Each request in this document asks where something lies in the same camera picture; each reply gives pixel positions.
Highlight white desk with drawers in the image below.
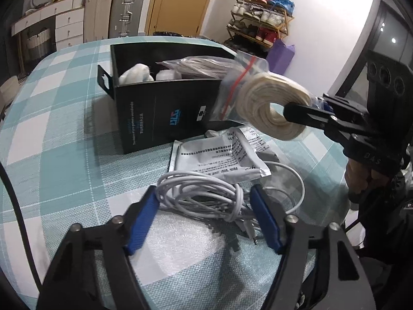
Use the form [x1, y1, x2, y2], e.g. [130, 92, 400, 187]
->
[11, 0, 86, 52]

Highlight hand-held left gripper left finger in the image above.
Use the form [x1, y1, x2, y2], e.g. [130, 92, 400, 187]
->
[37, 185, 160, 310]

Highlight dark glass panel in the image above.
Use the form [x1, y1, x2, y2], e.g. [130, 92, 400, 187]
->
[336, 0, 413, 97]

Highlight white cable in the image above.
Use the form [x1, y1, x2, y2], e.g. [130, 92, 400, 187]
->
[156, 161, 305, 244]

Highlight wooden shoe rack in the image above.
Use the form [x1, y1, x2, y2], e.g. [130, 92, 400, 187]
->
[226, 0, 294, 50]

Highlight woven basket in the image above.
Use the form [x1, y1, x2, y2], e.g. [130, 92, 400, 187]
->
[26, 28, 52, 59]

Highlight rows of shoes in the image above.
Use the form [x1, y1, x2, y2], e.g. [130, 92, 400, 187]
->
[232, 0, 295, 44]

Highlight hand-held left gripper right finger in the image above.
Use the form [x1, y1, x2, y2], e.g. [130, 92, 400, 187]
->
[249, 185, 376, 310]

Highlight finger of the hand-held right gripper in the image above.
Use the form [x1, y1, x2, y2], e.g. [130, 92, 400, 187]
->
[318, 93, 365, 118]
[283, 102, 355, 143]

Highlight white soft bundle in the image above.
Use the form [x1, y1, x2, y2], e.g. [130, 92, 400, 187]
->
[119, 64, 155, 84]

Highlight beige suitcase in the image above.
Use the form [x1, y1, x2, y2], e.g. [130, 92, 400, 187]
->
[83, 0, 114, 42]

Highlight bagged white rope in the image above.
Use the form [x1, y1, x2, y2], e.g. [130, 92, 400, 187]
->
[156, 56, 239, 80]

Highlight tan wooden door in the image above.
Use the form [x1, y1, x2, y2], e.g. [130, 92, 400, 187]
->
[145, 0, 220, 36]

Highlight loose dark shoes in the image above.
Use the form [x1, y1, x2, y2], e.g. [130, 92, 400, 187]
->
[223, 35, 268, 59]

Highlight silver printed foil packet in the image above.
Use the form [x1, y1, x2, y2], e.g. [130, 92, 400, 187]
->
[168, 127, 280, 184]

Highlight purple bag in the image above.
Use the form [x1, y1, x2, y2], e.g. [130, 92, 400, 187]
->
[265, 40, 296, 73]

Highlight bagged cream rope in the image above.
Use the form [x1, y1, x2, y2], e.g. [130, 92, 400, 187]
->
[211, 51, 318, 142]

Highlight black cardboard box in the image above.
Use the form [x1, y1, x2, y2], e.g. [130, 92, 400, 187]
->
[97, 42, 241, 155]

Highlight person's right hand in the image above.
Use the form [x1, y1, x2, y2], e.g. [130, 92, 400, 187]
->
[344, 160, 391, 202]

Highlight silver suitcase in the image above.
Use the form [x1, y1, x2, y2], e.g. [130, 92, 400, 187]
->
[108, 0, 146, 38]

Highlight teal checkered tablecloth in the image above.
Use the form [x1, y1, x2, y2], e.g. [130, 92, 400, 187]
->
[0, 35, 355, 310]

